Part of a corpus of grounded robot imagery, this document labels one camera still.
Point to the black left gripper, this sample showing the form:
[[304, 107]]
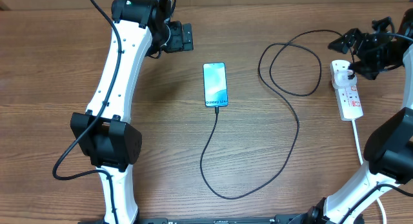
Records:
[[178, 44]]

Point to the white charger plug adapter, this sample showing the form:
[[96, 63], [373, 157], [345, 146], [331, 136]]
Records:
[[343, 79]]

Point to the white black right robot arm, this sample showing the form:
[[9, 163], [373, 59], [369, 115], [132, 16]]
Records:
[[388, 150]]

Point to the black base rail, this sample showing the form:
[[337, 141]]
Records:
[[277, 219]]

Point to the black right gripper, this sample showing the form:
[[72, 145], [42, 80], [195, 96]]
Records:
[[362, 44]]

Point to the white power strip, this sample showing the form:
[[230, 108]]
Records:
[[348, 100]]

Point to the Galaxy smartphone blue screen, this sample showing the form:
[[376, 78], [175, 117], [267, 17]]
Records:
[[215, 85]]

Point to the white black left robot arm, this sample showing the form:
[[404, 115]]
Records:
[[140, 29]]

